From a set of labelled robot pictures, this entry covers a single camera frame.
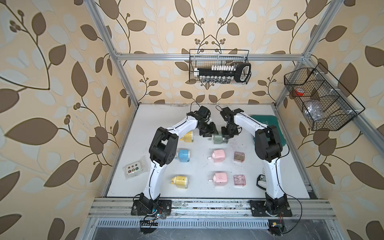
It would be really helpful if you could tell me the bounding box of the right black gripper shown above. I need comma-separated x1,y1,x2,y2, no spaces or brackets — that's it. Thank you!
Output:
220,123,238,139

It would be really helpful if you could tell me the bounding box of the green pencil sharpener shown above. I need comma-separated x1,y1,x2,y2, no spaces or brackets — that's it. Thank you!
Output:
211,134,228,145

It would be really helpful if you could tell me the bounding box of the yellow sharpener top row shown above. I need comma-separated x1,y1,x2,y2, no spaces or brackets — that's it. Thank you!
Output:
181,131,194,143

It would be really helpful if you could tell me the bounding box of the brown pink tray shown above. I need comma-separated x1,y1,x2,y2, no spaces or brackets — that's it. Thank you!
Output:
234,152,245,163

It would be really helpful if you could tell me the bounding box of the pink sharpener row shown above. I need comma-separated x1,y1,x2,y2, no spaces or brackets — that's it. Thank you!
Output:
208,149,226,163
209,172,228,187

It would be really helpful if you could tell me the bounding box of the blue pencil sharpener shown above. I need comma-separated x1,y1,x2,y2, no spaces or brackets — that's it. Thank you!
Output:
175,149,191,163

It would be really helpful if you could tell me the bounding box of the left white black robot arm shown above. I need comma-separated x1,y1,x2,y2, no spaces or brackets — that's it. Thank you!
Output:
139,106,218,212

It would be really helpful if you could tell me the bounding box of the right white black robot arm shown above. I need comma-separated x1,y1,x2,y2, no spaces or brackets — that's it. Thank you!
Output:
220,107,288,216

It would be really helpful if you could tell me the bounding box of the pink sharpener bottom row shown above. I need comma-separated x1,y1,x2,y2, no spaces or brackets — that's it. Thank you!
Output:
209,172,228,187

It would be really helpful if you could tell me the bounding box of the pink tray bottom row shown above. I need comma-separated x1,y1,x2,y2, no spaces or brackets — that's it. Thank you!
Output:
234,175,246,187

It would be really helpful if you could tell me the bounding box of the green plastic tool case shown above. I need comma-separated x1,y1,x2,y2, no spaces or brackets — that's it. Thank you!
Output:
250,115,286,147

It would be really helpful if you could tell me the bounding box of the clear plastic bag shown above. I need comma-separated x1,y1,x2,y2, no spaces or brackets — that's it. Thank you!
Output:
304,100,325,121

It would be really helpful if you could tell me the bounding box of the white button control box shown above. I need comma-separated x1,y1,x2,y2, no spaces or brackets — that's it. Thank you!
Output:
123,161,148,180

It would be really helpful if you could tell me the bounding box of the black socket holder rail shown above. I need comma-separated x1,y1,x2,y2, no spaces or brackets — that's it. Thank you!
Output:
192,63,252,85

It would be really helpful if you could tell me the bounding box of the black socket rail on table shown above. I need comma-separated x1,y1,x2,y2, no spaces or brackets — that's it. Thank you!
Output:
257,175,267,191

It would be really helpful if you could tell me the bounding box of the black wire basket back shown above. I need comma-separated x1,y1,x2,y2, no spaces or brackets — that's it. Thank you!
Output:
188,49,252,85

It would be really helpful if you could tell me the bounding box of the black wire basket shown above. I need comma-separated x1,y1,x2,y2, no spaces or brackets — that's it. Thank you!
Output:
188,49,252,85
284,63,366,131

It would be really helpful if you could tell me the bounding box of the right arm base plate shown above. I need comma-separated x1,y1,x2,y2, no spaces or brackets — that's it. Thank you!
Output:
250,199,293,218

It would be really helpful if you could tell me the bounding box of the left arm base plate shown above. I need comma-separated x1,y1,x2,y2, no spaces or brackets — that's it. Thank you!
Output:
131,199,172,217

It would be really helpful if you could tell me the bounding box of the black wire basket right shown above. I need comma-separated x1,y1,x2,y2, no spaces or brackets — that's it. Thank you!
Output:
284,63,366,131

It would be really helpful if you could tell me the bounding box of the aluminium front rail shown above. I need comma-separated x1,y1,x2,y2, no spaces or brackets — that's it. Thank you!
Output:
88,198,337,220

